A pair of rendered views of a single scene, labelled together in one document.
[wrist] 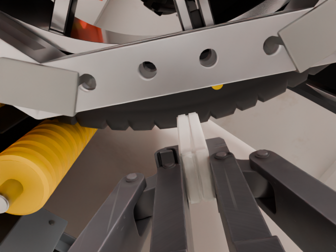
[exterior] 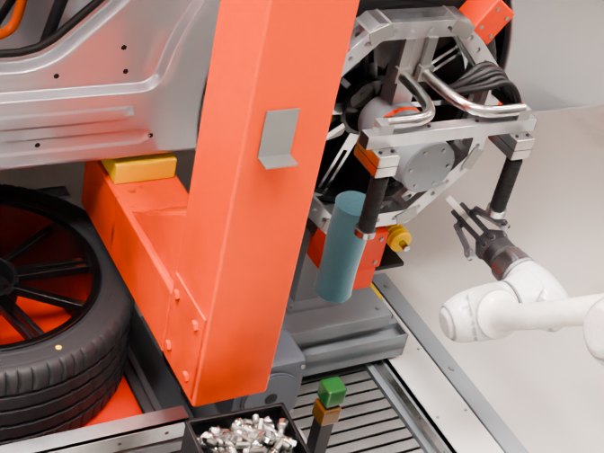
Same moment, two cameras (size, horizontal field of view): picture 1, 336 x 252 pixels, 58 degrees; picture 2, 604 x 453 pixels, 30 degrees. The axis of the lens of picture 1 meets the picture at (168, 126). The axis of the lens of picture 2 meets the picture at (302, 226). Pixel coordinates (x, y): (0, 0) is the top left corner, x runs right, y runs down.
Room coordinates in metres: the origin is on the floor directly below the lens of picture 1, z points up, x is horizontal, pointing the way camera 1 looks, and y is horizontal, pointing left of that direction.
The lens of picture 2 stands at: (-1.72, 1.24, 2.08)
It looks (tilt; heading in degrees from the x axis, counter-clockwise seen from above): 35 degrees down; 335
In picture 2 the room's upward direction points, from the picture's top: 13 degrees clockwise
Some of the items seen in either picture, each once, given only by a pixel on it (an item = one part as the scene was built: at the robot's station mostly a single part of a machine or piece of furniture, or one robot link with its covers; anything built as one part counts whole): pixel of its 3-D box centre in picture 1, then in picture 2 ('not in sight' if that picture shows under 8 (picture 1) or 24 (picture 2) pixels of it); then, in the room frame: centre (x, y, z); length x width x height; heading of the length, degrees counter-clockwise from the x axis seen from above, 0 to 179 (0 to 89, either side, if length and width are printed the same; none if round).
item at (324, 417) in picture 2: not in sight; (326, 410); (-0.38, 0.48, 0.59); 0.04 x 0.04 x 0.04; 10
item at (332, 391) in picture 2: not in sight; (332, 391); (-0.38, 0.48, 0.64); 0.04 x 0.04 x 0.04; 10
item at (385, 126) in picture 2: not in sight; (397, 84); (0.08, 0.27, 1.03); 0.19 x 0.18 x 0.11; 10
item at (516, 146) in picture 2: not in sight; (510, 137); (0.04, 0.00, 0.93); 0.09 x 0.05 x 0.05; 10
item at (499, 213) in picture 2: not in sight; (505, 184); (0.01, -0.01, 0.83); 0.04 x 0.04 x 0.16
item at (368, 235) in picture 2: not in sight; (372, 203); (-0.05, 0.32, 0.83); 0.04 x 0.04 x 0.16
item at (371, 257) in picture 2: not in sight; (345, 243); (0.25, 0.21, 0.48); 0.16 x 0.12 x 0.17; 10
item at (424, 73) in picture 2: not in sight; (476, 78); (0.11, 0.08, 1.03); 0.19 x 0.18 x 0.11; 10
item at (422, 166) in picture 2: not in sight; (404, 141); (0.14, 0.19, 0.85); 0.21 x 0.14 x 0.14; 10
